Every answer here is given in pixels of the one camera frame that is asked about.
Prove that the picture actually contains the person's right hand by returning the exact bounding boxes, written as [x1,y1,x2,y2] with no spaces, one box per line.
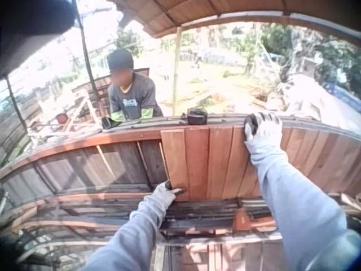
[243,112,284,161]

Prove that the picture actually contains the person's left hand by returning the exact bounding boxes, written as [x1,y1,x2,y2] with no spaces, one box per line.
[143,180,184,210]

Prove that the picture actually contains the reddish wooden plank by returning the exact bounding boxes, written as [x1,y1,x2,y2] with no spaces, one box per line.
[160,128,190,203]

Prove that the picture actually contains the black power tool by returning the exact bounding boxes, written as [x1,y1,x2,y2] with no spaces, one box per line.
[180,107,209,126]

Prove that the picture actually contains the small reddish wood block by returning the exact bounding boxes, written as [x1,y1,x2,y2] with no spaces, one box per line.
[231,208,252,233]

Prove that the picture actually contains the bamboo support pole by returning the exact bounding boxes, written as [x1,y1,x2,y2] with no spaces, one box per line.
[171,27,183,116]

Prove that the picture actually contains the wooden roof canopy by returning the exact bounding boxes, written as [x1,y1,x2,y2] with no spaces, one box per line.
[107,0,361,40]

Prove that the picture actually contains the pile of wood scraps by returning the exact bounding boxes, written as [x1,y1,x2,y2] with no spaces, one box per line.
[27,75,113,142]

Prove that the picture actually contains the dark metal support pole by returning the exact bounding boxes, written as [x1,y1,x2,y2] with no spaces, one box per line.
[74,11,99,110]

